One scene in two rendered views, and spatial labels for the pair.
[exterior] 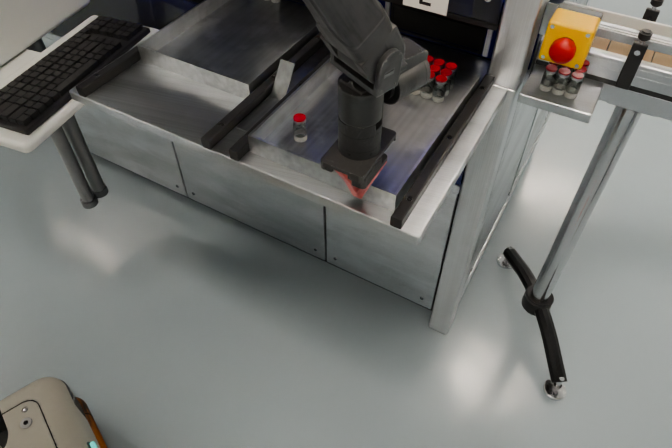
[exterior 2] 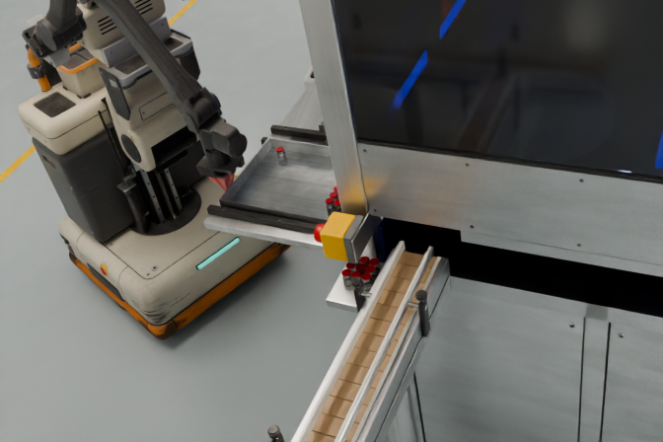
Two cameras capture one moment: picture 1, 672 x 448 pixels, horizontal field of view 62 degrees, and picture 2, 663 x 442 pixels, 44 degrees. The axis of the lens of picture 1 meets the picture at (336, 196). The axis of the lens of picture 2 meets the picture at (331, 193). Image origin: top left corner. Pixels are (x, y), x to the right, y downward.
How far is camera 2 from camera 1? 1.98 m
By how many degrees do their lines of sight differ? 64
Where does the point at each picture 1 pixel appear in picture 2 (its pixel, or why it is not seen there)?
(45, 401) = not seen: hidden behind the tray
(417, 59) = (222, 137)
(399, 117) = (309, 199)
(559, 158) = not seen: outside the picture
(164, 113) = (304, 108)
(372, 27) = (173, 94)
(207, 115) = (303, 123)
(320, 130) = (292, 169)
